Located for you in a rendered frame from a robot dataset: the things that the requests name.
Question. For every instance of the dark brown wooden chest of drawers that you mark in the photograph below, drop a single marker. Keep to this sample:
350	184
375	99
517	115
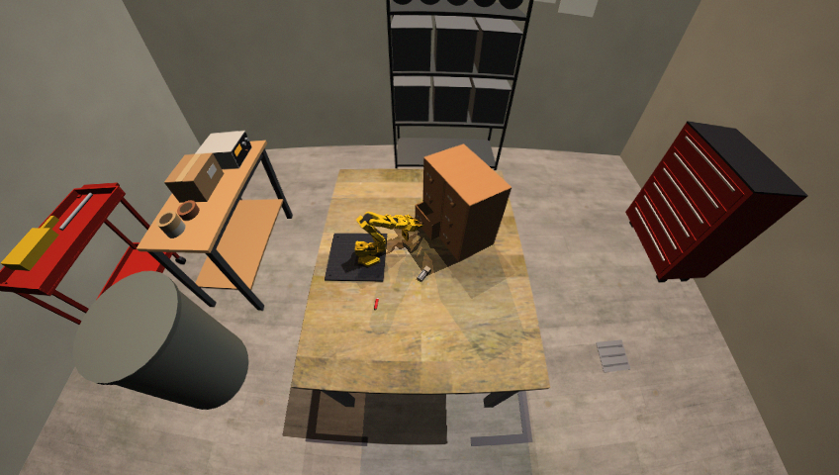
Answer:
484	191

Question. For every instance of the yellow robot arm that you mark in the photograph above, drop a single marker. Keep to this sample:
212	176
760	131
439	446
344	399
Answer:
368	222

